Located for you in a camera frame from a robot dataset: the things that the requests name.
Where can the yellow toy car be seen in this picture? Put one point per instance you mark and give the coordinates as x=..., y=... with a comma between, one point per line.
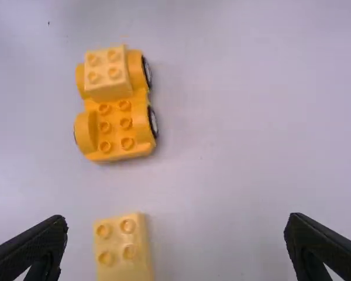
x=114, y=131

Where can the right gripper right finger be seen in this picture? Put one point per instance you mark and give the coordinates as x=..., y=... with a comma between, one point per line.
x=330, y=257

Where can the pale yellow curved toy brick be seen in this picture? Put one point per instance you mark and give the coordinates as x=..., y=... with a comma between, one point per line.
x=140, y=234

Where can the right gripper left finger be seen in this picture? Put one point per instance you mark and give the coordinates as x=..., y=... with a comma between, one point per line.
x=23, y=257

